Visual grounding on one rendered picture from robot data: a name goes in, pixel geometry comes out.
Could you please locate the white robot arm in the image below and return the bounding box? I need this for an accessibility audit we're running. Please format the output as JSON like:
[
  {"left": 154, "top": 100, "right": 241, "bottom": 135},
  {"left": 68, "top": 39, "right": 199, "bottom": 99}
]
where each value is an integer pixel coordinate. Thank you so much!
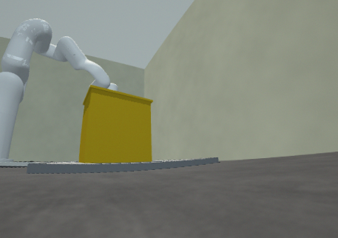
[{"left": 0, "top": 18, "right": 118, "bottom": 162}]

